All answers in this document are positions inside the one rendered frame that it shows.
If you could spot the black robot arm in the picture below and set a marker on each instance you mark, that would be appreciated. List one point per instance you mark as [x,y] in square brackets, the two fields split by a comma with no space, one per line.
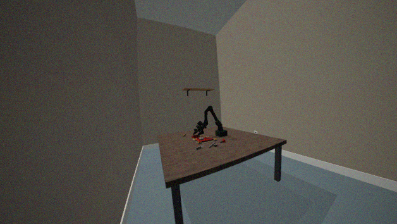
[205,123]

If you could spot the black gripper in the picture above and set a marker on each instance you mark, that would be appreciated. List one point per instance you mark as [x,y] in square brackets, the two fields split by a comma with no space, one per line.
[199,130]

